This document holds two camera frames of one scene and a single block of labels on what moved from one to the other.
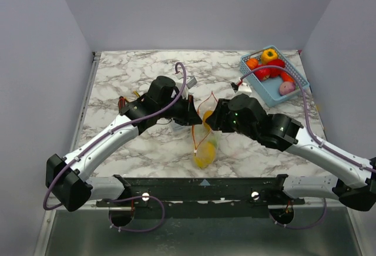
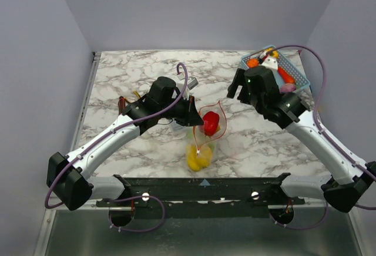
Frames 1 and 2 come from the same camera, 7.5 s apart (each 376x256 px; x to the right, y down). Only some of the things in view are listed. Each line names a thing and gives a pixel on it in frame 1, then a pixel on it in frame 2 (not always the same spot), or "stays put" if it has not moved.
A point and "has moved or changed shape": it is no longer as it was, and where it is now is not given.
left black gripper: (190, 116) stays put
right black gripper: (221, 115) → (244, 84)
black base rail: (204, 198) stays put
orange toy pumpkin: (252, 63) stays put
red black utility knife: (121, 101) stays put
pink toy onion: (286, 87) stays put
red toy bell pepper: (275, 73) has moved or changed shape
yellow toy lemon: (202, 162) → (192, 157)
